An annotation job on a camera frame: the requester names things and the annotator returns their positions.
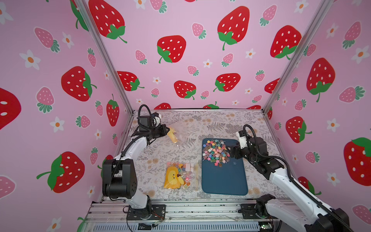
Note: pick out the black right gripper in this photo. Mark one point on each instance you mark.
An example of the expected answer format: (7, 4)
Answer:
(237, 152)

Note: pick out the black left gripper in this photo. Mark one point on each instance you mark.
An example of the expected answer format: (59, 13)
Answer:
(161, 128)

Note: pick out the clear ziploc candy bag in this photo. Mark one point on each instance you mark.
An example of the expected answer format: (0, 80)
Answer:
(178, 133)

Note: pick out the pile of colourful candies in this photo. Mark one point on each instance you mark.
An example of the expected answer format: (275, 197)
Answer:
(216, 152)

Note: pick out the ziploc bag with yellow duck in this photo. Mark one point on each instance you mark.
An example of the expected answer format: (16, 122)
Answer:
(182, 175)

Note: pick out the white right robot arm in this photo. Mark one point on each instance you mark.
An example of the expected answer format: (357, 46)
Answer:
(289, 185)

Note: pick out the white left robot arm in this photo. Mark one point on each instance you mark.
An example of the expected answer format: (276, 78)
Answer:
(119, 180)

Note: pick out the teal plastic tray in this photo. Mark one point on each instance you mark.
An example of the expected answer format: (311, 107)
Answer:
(230, 179)

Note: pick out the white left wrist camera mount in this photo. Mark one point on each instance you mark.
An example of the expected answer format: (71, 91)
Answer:
(156, 119)

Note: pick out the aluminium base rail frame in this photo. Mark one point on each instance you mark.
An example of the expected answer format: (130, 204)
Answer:
(200, 215)

